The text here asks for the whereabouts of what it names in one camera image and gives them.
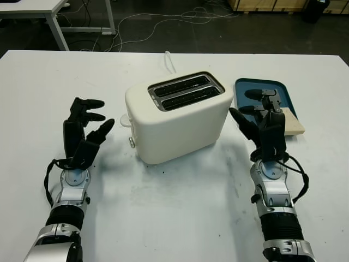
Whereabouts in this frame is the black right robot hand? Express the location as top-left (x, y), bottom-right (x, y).
top-left (228, 88), bottom-right (285, 162)

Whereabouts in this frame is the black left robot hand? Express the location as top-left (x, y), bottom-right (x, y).
top-left (63, 97), bottom-right (116, 160)

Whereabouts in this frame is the white bread slice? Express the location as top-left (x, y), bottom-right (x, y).
top-left (283, 106), bottom-right (306, 136)

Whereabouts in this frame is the white toaster lever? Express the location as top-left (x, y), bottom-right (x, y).
top-left (118, 114), bottom-right (132, 128)

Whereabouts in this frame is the blue plastic tray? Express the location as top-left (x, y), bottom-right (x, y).
top-left (233, 78), bottom-right (298, 137)

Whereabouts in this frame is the cream white toaster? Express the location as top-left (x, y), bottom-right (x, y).
top-left (124, 71), bottom-right (234, 165)

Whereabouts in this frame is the black waste bin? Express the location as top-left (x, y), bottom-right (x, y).
top-left (302, 0), bottom-right (331, 24)

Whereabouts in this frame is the white office desk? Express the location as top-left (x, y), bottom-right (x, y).
top-left (0, 0), bottom-right (117, 52)

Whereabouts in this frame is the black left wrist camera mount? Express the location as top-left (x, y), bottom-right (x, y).
top-left (68, 139), bottom-right (100, 170)

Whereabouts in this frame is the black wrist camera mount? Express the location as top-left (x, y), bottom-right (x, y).
top-left (68, 139), bottom-right (100, 170)
top-left (258, 111), bottom-right (287, 162)

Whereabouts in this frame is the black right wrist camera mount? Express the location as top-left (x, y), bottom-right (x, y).
top-left (258, 111), bottom-right (287, 162)

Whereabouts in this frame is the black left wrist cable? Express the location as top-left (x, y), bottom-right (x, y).
top-left (43, 158), bottom-right (71, 207)

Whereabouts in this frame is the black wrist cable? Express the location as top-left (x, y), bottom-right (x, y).
top-left (43, 158), bottom-right (71, 207)
top-left (283, 154), bottom-right (310, 204)

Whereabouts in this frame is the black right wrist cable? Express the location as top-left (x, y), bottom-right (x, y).
top-left (283, 154), bottom-right (310, 204)

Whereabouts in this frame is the white toaster power cord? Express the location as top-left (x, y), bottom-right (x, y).
top-left (163, 50), bottom-right (178, 74)

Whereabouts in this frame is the white floor cable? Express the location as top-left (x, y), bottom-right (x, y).
top-left (109, 7), bottom-right (240, 52)

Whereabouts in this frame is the black floor cable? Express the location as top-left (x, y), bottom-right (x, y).
top-left (62, 0), bottom-right (115, 52)

